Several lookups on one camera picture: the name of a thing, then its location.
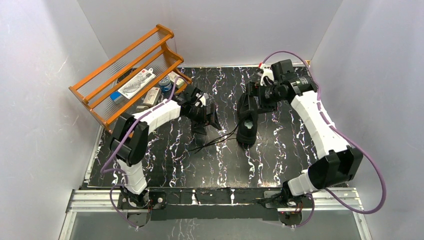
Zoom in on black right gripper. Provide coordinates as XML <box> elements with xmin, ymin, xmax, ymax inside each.
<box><xmin>239</xmin><ymin>81</ymin><xmax>286</xmax><ymax>114</ymax></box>

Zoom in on black mesh shoe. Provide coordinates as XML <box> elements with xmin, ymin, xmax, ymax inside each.
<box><xmin>236</xmin><ymin>109</ymin><xmax>259</xmax><ymax>149</ymax></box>

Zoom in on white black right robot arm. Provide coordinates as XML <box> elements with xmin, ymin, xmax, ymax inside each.
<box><xmin>236</xmin><ymin>75</ymin><xmax>363</xmax><ymax>207</ymax></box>

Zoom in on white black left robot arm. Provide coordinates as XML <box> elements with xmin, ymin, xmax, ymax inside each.
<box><xmin>109</xmin><ymin>84</ymin><xmax>222</xmax><ymax>208</ymax></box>

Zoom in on small green white box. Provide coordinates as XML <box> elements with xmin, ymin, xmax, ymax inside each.
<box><xmin>167</xmin><ymin>71</ymin><xmax>185</xmax><ymax>89</ymax></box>

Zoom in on blue tape roll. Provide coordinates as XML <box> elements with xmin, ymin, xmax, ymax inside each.
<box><xmin>158</xmin><ymin>75</ymin><xmax>173</xmax><ymax>93</ymax></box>

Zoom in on beige rectangular box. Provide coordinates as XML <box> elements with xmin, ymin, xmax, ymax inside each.
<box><xmin>142</xmin><ymin>87</ymin><xmax>162</xmax><ymax>107</ymax></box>

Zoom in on small grey block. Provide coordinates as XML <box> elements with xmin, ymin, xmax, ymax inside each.
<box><xmin>136</xmin><ymin>105</ymin><xmax>150</xmax><ymax>113</ymax></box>

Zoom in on orange wooden shelf rack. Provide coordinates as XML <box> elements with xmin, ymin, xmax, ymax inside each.
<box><xmin>69</xmin><ymin>24</ymin><xmax>192</xmax><ymax>133</ymax></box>

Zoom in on white ruler set package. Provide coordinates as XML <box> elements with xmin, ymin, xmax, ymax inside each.
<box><xmin>117</xmin><ymin>68</ymin><xmax>156</xmax><ymax>100</ymax></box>

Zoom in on blue eraser block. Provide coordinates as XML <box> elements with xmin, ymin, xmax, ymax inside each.
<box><xmin>109</xmin><ymin>91</ymin><xmax>124</xmax><ymax>105</ymax></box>

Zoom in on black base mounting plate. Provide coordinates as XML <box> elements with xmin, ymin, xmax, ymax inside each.
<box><xmin>117</xmin><ymin>187</ymin><xmax>313</xmax><ymax>222</ymax></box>

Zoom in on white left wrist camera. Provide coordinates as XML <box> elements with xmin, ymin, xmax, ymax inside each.
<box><xmin>194</xmin><ymin>93</ymin><xmax>209</xmax><ymax>108</ymax></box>

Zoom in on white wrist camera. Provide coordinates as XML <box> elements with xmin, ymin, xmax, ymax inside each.
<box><xmin>258</xmin><ymin>63</ymin><xmax>274</xmax><ymax>87</ymax></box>
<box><xmin>194</xmin><ymin>93</ymin><xmax>209</xmax><ymax>108</ymax></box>

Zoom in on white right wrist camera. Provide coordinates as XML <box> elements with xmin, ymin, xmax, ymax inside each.
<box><xmin>258</xmin><ymin>63</ymin><xmax>274</xmax><ymax>87</ymax></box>

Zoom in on aluminium frame rail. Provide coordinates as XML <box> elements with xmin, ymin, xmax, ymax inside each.
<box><xmin>67</xmin><ymin>187</ymin><xmax>363</xmax><ymax>212</ymax></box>

